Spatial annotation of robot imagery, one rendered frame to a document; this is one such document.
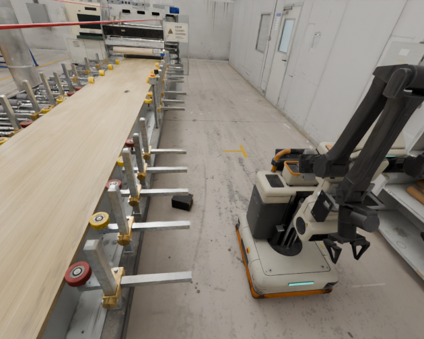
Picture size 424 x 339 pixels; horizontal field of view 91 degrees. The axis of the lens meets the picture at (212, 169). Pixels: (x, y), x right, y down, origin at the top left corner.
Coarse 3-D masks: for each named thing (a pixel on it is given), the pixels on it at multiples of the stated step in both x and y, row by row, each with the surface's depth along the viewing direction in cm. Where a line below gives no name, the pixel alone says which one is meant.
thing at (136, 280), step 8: (176, 272) 86; (184, 272) 86; (88, 280) 81; (96, 280) 81; (128, 280) 82; (136, 280) 82; (144, 280) 83; (152, 280) 83; (160, 280) 83; (168, 280) 84; (176, 280) 85; (184, 280) 85; (80, 288) 79; (88, 288) 80; (96, 288) 81
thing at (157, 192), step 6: (120, 192) 119; (126, 192) 119; (144, 192) 120; (150, 192) 121; (156, 192) 121; (162, 192) 122; (168, 192) 122; (174, 192) 123; (180, 192) 123; (186, 192) 124
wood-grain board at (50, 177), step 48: (96, 96) 233; (144, 96) 245; (48, 144) 145; (96, 144) 149; (0, 192) 104; (48, 192) 107; (96, 192) 109; (0, 240) 84; (48, 240) 85; (0, 288) 70; (48, 288) 71; (0, 336) 59
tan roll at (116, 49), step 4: (108, 48) 436; (112, 48) 437; (116, 48) 434; (120, 48) 435; (124, 48) 436; (128, 48) 437; (132, 48) 439; (136, 48) 440; (140, 48) 441; (144, 48) 443; (148, 48) 444; (116, 52) 441; (120, 52) 441; (124, 52) 441; (128, 52) 442; (132, 52) 442; (136, 52) 443; (140, 52) 444; (144, 52) 444; (148, 52) 445; (152, 52) 448; (156, 52) 451; (160, 52) 451; (164, 52) 452
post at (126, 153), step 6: (126, 150) 99; (126, 156) 100; (126, 162) 102; (132, 162) 105; (126, 168) 104; (132, 168) 105; (126, 174) 106; (132, 174) 106; (132, 180) 109; (132, 186) 111; (132, 192) 113; (138, 204) 119; (138, 210) 122
